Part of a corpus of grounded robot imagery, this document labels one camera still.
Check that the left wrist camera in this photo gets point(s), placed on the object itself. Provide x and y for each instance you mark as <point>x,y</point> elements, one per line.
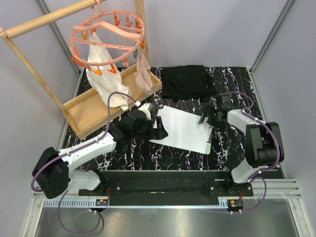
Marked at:
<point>146,108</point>

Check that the white paper sheet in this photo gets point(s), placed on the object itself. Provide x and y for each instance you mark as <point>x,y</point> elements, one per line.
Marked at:
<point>183,129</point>

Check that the green clipboard folder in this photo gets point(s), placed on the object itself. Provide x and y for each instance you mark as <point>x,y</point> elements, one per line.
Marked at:
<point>209,141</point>

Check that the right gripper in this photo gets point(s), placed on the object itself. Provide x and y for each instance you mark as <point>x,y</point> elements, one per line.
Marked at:
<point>219,126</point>

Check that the white hanging cloth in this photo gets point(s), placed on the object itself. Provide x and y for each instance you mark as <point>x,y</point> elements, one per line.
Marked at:
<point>106,79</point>

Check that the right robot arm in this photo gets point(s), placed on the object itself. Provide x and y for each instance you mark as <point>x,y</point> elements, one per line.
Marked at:
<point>263,142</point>

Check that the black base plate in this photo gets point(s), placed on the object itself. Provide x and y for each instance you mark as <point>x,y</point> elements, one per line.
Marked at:
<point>168,188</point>

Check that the black marble mat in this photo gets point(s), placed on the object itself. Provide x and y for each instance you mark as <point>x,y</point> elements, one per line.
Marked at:
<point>227,147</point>

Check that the pink round clip hanger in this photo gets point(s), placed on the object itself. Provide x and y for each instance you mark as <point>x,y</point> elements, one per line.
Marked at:
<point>120,30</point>

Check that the pink hanging cloth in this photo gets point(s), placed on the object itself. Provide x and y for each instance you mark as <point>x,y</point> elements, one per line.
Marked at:
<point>142,74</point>

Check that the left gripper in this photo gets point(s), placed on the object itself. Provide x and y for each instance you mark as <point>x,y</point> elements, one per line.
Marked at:
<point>158,133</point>

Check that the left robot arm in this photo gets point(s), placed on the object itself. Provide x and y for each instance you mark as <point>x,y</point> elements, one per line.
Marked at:
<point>56,171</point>

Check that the black folded cloth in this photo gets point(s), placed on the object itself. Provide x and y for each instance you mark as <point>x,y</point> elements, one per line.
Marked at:
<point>185,82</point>

